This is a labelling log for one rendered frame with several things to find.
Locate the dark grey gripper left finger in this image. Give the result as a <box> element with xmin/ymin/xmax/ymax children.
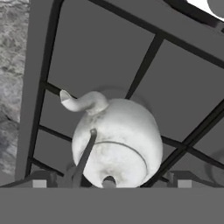
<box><xmin>0</xmin><ymin>170</ymin><xmax>58</xmax><ymax>189</ymax></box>

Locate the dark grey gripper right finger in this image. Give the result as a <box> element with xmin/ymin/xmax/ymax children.
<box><xmin>167</xmin><ymin>170</ymin><xmax>224</xmax><ymax>189</ymax></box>

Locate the white kettle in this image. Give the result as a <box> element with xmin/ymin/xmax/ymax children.
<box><xmin>59</xmin><ymin>89</ymin><xmax>164</xmax><ymax>189</ymax></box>

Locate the grey hob with black grates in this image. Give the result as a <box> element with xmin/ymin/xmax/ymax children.
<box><xmin>14</xmin><ymin>0</ymin><xmax>224</xmax><ymax>189</ymax></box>

